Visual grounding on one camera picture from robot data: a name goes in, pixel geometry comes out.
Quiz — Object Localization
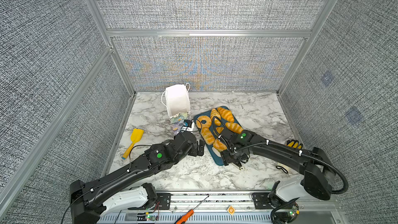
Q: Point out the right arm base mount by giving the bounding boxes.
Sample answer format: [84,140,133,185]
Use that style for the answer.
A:
[251,192,300,224]

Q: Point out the fake croissant top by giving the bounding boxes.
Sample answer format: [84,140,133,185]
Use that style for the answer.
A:
[217,107,234,122]

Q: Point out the yellow work glove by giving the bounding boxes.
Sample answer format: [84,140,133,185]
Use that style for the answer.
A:
[276,139,304,174]

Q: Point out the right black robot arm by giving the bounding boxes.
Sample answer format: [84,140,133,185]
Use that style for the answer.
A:
[216,129,349,206]

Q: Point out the fake croissant right middle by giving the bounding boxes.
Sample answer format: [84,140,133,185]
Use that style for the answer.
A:
[226,122,244,134]

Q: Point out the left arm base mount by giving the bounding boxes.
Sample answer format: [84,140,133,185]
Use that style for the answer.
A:
[138,193,172,211]

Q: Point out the fake croissant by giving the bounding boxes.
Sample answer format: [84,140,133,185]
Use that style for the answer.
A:
[217,107,234,122]
[226,122,244,134]
[210,108,221,127]

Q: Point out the teal rectangular tray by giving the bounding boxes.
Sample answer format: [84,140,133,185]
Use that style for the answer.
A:
[193,106,242,166]

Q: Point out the fake ring donut bread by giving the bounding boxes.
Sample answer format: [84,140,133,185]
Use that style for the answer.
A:
[196,115,211,129]

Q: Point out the orange handled screwdriver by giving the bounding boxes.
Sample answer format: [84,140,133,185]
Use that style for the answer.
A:
[174,196,209,224]

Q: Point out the white floral paper bag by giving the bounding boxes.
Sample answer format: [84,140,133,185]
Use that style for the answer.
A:
[161,83,191,135]

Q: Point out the fake round striped bun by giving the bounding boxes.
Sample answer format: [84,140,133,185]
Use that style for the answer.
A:
[216,127,224,134]

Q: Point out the yellow toy spatula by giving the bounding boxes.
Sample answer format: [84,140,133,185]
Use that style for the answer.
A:
[122,129,144,160]

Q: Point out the fake long twisted bread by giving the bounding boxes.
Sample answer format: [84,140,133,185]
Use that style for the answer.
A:
[201,127,215,145]

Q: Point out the fake croissant upper left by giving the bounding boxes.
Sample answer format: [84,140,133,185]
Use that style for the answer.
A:
[210,108,221,127]

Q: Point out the small orange tag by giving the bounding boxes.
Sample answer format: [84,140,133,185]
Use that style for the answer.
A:
[228,206,235,215]

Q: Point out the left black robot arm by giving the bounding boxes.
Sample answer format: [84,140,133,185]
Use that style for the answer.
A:
[69,132,205,224]

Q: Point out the aluminium front rail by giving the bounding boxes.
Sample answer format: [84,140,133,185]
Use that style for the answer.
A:
[96,190,348,224]

